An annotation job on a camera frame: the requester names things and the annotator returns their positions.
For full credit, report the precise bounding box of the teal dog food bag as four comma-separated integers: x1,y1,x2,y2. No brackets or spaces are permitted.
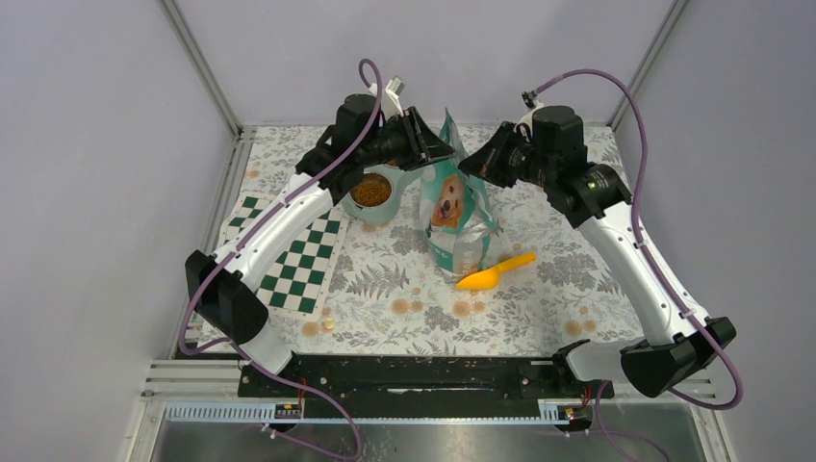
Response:
420,114,497,284

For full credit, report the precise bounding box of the small cream round piece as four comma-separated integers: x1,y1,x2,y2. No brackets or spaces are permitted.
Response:
321,317,336,332

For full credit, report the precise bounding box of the yellow plastic scoop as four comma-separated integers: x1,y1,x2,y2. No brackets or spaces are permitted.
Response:
455,252,537,291

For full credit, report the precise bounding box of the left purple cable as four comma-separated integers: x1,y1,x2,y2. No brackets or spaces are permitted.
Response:
177,58,366,462

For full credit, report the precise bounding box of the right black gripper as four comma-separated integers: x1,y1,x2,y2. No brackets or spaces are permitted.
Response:
458,120,555,188

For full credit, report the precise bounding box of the teal double pet bowl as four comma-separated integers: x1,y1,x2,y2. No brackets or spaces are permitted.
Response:
341,164,422,225

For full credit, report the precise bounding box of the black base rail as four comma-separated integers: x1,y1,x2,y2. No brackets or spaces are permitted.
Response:
237,353,617,421

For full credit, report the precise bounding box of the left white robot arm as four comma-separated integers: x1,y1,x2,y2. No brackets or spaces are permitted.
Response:
185,94,454,396

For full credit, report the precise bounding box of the floral tablecloth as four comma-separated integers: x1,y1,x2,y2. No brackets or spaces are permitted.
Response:
193,124,683,358

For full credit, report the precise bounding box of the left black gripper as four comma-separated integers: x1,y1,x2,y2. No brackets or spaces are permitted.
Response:
360,108,456,172

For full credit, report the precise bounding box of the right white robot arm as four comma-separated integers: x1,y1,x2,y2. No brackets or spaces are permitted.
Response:
459,106,736,398

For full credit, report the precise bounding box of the green white checkered mat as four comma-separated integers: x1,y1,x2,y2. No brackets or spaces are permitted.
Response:
256,208,348,321

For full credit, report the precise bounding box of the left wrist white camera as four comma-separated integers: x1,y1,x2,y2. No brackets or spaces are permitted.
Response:
381,76,405,119

